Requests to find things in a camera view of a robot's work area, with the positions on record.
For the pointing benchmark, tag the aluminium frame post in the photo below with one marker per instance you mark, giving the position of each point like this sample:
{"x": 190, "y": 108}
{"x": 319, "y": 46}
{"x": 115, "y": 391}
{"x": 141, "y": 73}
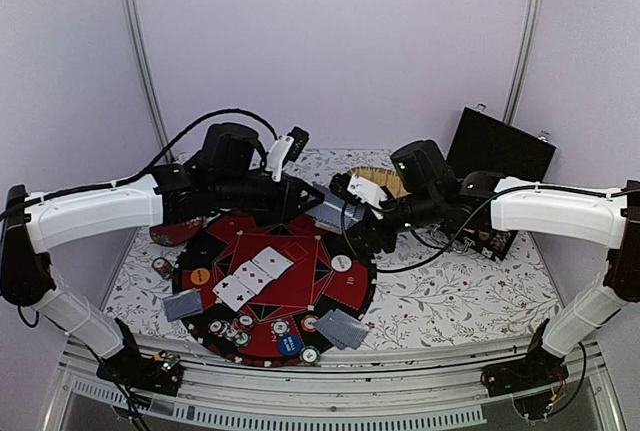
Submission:
{"x": 531, "y": 18}
{"x": 135, "y": 32}

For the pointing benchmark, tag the red white poker chip stack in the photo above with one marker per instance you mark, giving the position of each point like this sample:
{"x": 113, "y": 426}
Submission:
{"x": 308, "y": 323}

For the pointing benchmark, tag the dealt blue card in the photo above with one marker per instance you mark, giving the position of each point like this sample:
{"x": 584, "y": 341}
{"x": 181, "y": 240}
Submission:
{"x": 182, "y": 305}
{"x": 332, "y": 336}

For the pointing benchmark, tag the multicolour chip stack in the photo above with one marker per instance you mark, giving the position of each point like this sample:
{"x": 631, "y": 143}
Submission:
{"x": 162, "y": 267}

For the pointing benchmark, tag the white dealer button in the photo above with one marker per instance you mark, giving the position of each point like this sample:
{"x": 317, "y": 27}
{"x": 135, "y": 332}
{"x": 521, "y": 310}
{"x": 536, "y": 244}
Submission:
{"x": 341, "y": 263}

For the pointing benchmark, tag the green poker chip stack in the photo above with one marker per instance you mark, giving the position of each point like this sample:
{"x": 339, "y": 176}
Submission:
{"x": 309, "y": 355}

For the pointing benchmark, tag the face-up clubs card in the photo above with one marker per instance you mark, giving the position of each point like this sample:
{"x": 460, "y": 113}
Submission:
{"x": 233, "y": 293}

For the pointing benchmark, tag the face-up diamonds card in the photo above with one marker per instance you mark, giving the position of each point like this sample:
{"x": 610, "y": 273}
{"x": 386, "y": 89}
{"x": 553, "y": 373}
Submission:
{"x": 272, "y": 262}
{"x": 252, "y": 277}

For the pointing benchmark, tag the blue white poker chip stack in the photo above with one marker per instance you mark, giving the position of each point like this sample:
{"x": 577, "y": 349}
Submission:
{"x": 239, "y": 337}

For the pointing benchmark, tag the red floral round dish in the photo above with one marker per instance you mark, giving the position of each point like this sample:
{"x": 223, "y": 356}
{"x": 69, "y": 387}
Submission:
{"x": 175, "y": 234}

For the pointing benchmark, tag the woven bamboo tray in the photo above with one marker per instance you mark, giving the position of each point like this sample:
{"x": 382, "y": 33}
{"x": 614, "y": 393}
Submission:
{"x": 385, "y": 178}

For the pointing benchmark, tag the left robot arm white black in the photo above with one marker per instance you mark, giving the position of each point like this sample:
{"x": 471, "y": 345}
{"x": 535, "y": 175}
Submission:
{"x": 36, "y": 223}

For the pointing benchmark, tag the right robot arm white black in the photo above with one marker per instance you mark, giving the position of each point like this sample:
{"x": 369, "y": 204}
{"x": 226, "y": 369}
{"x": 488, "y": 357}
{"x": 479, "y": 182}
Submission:
{"x": 487, "y": 201}

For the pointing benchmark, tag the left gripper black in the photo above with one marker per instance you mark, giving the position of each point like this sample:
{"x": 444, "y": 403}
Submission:
{"x": 288, "y": 204}

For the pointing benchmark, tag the aluminium frame post right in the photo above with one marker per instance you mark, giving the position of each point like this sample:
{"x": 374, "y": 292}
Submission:
{"x": 531, "y": 18}

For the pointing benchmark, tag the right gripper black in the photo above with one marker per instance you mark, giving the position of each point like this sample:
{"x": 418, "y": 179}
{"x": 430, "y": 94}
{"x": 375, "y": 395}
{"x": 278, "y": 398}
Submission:
{"x": 373, "y": 234}

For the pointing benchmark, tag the aluminium frame post left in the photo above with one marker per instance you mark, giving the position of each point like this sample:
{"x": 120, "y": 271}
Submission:
{"x": 135, "y": 32}

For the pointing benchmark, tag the blue small blind button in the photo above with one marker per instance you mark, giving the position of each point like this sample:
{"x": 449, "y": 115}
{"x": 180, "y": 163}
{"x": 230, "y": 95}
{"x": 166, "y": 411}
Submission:
{"x": 289, "y": 345}

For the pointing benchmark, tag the round red black poker mat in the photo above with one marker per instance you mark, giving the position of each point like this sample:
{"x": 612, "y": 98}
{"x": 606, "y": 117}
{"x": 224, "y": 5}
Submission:
{"x": 309, "y": 287}

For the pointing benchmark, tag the orange big blind button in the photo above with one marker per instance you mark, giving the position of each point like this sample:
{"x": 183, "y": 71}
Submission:
{"x": 200, "y": 276}

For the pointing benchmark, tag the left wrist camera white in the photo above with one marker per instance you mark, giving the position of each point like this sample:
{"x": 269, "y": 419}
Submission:
{"x": 284, "y": 149}

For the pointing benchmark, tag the black poker set case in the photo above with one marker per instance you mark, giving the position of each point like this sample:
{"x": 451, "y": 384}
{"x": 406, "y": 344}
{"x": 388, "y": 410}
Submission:
{"x": 483, "y": 143}

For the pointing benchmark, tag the aluminium front rail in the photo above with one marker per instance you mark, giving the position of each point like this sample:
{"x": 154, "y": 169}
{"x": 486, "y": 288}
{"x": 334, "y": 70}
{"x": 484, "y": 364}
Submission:
{"x": 403, "y": 389}

